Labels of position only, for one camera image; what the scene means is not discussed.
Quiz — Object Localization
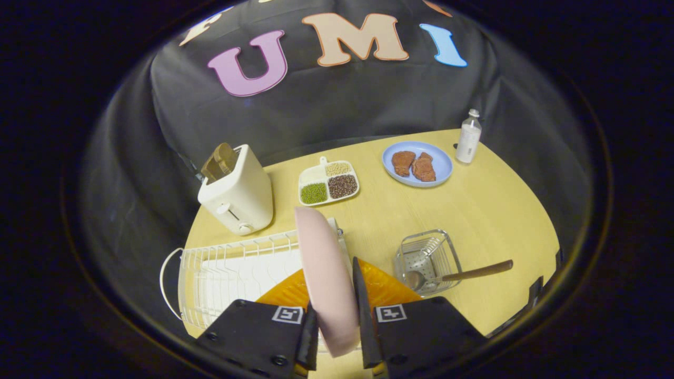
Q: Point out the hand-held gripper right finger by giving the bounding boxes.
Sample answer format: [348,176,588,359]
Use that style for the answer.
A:
[352,257,488,379]

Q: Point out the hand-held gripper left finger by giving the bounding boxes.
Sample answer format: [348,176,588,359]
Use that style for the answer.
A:
[196,267,320,379]

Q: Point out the white wire dish rack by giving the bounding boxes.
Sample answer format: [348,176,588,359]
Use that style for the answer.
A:
[160,218,352,331]

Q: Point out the wooden-handled metal spoon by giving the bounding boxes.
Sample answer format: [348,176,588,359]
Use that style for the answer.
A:
[404,260,514,291]

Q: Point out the clear wire basket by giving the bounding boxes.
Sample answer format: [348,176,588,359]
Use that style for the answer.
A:
[394,229,463,296]

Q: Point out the pink plate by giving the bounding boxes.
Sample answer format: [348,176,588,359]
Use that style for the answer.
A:
[294,206,361,358]

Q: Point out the blue plate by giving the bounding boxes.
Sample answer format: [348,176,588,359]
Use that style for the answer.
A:
[382,141,454,188]

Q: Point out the cream toaster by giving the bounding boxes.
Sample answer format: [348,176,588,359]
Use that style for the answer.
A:
[197,144,274,236]

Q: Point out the brown meat piece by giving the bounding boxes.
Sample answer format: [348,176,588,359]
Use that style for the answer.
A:
[391,151,417,177]
[411,153,437,182]

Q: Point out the white divided tray of grains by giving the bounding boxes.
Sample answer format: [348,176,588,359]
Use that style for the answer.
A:
[298,156,361,206]

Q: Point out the brown toast slice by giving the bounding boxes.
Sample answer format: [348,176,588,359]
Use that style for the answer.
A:
[201,143,239,183]

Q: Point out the white plastic bottle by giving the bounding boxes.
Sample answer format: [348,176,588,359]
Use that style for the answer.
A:
[455,109,482,164]

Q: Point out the black backdrop cloth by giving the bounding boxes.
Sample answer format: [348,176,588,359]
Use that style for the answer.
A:
[79,0,596,327]

